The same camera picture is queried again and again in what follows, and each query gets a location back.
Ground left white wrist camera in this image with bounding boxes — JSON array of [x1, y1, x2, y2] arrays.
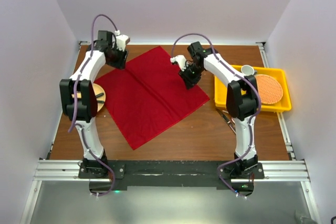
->
[[114, 30, 130, 51]]

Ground orange woven coaster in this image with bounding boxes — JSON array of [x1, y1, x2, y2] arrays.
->
[[255, 74, 284, 105]]

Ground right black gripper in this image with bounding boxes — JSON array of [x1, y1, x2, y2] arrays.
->
[[177, 64, 204, 91]]

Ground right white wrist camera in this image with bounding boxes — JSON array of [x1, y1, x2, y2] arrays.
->
[[170, 55, 187, 71]]

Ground yellow plastic tray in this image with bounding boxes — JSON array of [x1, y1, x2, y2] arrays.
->
[[214, 66, 292, 113]]

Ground round wooden plate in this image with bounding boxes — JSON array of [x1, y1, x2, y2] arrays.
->
[[93, 83, 106, 112]]

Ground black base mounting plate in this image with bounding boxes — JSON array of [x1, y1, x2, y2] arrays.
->
[[78, 160, 265, 196]]

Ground white cup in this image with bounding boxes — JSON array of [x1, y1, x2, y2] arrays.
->
[[240, 65, 257, 76]]

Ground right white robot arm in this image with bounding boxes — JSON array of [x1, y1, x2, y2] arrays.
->
[[170, 42, 261, 178]]

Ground silver fork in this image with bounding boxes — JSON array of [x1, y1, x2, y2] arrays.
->
[[222, 110, 235, 125]]

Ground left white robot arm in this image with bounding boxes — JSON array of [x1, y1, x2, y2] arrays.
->
[[59, 30, 130, 161]]

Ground silver knife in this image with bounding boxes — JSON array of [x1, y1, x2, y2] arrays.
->
[[216, 108, 236, 133]]

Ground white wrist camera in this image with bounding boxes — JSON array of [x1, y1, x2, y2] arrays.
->
[[114, 30, 130, 51], [170, 55, 187, 71]]

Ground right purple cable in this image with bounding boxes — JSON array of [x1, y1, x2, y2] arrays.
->
[[170, 33, 262, 198]]

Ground red cloth napkin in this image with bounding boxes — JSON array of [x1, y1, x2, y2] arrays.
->
[[95, 47, 209, 150]]

